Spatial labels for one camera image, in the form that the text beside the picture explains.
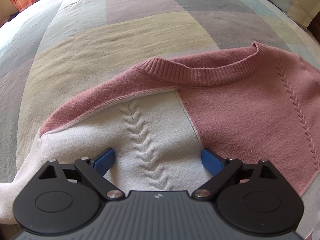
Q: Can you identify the wooden headboard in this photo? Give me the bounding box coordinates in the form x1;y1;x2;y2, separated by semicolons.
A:
309;22;320;46

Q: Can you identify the pink and white knit sweater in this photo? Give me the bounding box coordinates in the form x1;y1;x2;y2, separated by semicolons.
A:
0;42;320;225

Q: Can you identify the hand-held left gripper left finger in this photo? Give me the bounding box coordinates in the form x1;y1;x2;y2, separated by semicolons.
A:
38;147;126;201

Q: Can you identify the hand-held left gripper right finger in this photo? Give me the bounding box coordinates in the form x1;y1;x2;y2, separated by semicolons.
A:
192;148;280;201

